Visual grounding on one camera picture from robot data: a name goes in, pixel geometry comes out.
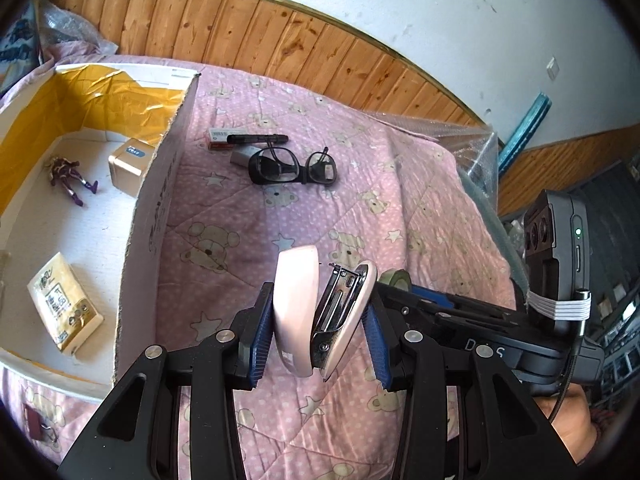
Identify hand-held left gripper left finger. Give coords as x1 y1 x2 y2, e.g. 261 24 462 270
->
57 282 277 480

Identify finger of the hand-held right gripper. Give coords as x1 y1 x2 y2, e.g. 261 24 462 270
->
376 282 482 350
410 284 522 329

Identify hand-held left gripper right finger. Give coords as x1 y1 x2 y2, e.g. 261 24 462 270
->
362 300 576 480

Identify grey tape roll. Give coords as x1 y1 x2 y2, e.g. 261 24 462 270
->
378 268 412 291

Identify pink stapler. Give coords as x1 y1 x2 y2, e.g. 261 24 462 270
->
272 245 379 382

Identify white cardboard box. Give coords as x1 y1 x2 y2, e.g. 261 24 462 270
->
0 62 204 404

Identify yellow tissue packet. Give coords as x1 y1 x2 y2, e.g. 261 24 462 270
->
27 252 105 359

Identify gold metal box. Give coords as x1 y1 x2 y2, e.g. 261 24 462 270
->
108 137 159 199

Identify purple silver action figure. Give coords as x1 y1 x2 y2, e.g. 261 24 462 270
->
48 156 100 206

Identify person's right hand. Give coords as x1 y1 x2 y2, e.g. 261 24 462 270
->
529 386 599 465

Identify pink bear print quilt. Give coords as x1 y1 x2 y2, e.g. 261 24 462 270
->
0 40 526 480

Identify blue framed board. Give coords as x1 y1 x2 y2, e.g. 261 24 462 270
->
497 90 554 177

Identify black framed glasses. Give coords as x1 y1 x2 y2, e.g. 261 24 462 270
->
248 146 339 189

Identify small grey white box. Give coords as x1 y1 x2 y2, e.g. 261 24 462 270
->
230 147 272 167

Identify black pen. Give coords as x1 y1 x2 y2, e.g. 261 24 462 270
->
226 133 290 145

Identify small brown carton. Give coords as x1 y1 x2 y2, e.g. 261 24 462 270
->
207 128 252 151

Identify small red tag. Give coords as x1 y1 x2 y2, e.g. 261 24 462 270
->
22 404 59 444

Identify clear plastic bag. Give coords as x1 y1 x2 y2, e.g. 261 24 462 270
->
35 0 119 57

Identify colourful robot poster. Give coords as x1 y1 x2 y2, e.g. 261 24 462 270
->
0 0 45 97

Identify black cable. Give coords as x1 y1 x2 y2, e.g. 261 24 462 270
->
549 290 593 427

